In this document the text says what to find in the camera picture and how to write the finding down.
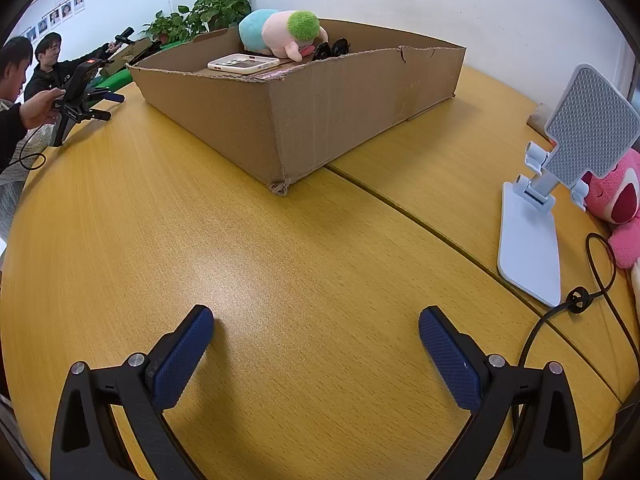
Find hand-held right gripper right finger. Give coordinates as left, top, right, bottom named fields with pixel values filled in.
left=418, top=306, right=584, bottom=480

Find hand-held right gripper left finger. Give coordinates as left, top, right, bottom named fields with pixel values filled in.
left=50, top=305, right=216, bottom=480

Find brown cardboard box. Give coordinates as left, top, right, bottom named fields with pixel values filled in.
left=126, top=18, right=467, bottom=197

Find black sunglasses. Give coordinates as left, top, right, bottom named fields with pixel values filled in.
left=311, top=37, right=353, bottom=61

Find person's left forearm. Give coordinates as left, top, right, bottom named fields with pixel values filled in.
left=0, top=102, right=31, bottom=173

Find person's left hand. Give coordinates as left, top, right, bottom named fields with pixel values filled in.
left=20, top=89, right=67, bottom=131

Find green cloth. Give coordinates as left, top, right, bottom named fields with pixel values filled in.
left=95, top=42, right=186, bottom=90

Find small cardboard box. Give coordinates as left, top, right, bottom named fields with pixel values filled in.
left=102, top=37, right=153, bottom=78

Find small potted green plant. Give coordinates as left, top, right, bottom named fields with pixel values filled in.
left=141, top=10, right=193, bottom=45

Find white clear phone case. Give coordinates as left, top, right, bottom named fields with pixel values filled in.
left=207, top=53, right=280, bottom=76

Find large potted green plant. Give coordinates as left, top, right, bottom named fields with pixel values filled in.
left=187, top=0, right=252, bottom=36

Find blue pink pig plush toy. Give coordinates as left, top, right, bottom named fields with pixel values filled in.
left=238, top=9, right=321, bottom=63

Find pink bear plush toy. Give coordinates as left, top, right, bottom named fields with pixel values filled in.
left=582, top=149, right=640, bottom=270

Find beige grey cloth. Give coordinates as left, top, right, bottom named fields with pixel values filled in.
left=525, top=104, right=553, bottom=133

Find white folding phone stand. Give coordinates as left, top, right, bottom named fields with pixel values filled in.
left=497, top=64, right=640, bottom=308

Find row of wall photos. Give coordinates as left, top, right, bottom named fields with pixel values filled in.
left=22, top=0, right=88, bottom=43

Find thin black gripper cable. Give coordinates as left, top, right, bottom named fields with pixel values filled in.
left=2, top=127, right=48, bottom=173

